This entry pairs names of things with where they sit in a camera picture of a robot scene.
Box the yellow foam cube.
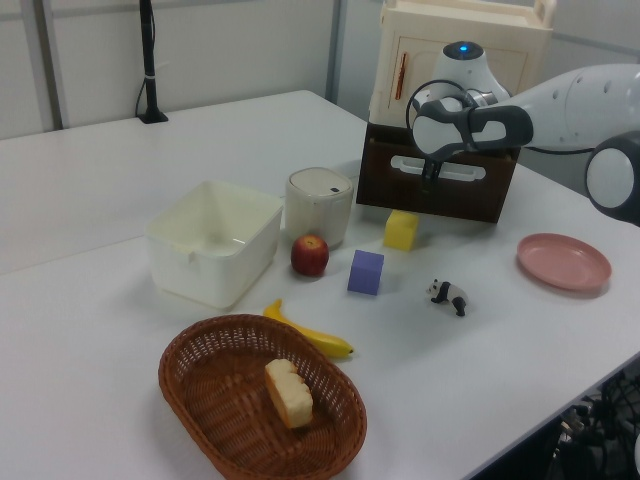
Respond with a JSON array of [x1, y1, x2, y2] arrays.
[[383, 209, 420, 251]]

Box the brown wooden drawer housing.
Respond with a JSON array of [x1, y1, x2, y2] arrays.
[[366, 121, 523, 164]]

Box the bread slice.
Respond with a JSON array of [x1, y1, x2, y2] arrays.
[[264, 357, 315, 430]]

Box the brown drawer with white handle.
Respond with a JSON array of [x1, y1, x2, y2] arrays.
[[355, 135, 522, 225]]

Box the panda toy figure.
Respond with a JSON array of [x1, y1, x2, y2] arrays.
[[425, 278, 470, 318]]

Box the cream lidded trash can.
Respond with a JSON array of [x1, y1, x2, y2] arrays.
[[284, 167, 354, 249]]

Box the yellow banana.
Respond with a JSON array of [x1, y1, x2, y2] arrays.
[[262, 298, 356, 360]]

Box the orange strip door handle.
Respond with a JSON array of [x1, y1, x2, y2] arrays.
[[394, 52, 412, 101]]

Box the pink plastic plate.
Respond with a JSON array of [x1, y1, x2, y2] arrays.
[[516, 232, 613, 294]]

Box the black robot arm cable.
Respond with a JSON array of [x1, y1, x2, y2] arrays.
[[404, 78, 479, 154]]

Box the black cable bundle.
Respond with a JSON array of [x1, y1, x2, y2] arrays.
[[549, 364, 640, 480]]

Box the purple foam cube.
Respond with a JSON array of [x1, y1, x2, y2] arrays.
[[346, 249, 386, 296]]

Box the brown wicker basket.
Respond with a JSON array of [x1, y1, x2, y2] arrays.
[[158, 313, 368, 480]]

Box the black pole stand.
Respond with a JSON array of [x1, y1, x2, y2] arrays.
[[134, 0, 169, 125]]

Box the red apple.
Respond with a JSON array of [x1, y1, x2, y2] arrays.
[[290, 233, 330, 277]]

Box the white square plastic bin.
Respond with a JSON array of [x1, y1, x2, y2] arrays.
[[143, 179, 284, 312]]

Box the cream wooden cabinet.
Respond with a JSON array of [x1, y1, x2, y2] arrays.
[[368, 0, 557, 151]]

